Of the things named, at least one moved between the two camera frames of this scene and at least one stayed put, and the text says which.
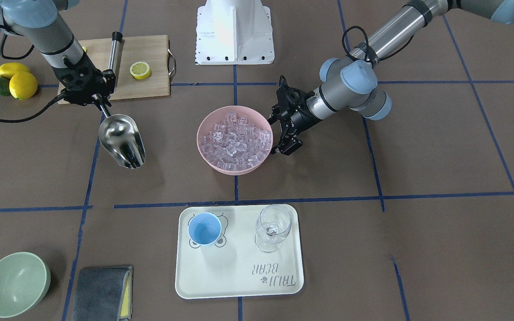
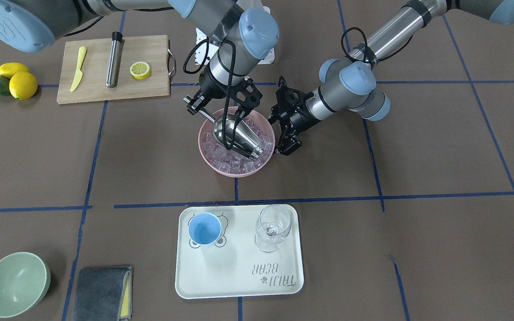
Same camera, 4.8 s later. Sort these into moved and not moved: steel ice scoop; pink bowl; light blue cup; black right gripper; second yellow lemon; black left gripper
Moved: steel ice scoop; black right gripper
Not moved: pink bowl; second yellow lemon; light blue cup; black left gripper
